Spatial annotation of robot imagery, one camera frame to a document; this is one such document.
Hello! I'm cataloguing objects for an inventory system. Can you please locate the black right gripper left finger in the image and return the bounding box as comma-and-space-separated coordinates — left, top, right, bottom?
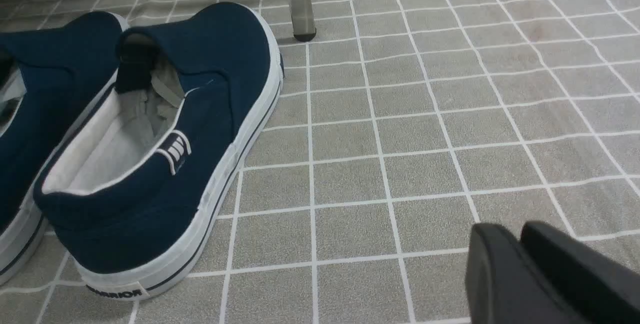
465, 223, 578, 324

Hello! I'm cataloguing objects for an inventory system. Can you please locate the navy slip-on shoe right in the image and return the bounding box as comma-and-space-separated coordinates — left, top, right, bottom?
33, 2, 284, 301

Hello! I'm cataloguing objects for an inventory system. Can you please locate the metal rack leg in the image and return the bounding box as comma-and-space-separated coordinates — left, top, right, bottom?
288, 0, 317, 42

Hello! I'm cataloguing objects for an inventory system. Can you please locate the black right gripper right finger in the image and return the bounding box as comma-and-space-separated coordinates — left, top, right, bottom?
519, 221, 640, 324

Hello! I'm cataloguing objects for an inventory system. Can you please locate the navy slip-on shoe left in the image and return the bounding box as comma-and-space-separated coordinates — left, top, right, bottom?
0, 11, 128, 284

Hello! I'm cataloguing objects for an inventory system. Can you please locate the grey checked floor mat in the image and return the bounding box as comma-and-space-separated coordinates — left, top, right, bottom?
1, 0, 640, 324

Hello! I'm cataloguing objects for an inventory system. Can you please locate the navy slip-on shoe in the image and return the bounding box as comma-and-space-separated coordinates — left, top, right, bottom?
33, 2, 284, 301
0, 11, 128, 284

